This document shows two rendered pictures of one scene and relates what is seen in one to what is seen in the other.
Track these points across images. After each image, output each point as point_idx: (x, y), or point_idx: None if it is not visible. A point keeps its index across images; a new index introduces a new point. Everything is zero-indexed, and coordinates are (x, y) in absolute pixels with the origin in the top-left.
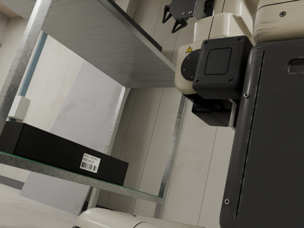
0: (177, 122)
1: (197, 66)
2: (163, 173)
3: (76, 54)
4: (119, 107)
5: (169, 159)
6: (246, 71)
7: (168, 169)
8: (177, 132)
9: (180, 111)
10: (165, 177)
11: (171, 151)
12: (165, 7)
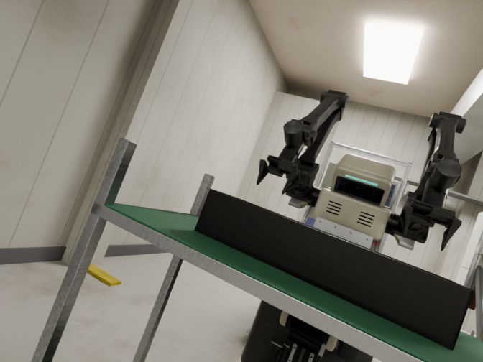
0: (172, 281)
1: (359, 350)
2: (143, 353)
3: (254, 295)
4: (83, 276)
5: (154, 332)
6: (370, 357)
7: (149, 345)
8: (169, 294)
9: (180, 263)
10: (144, 357)
11: (158, 321)
12: (297, 174)
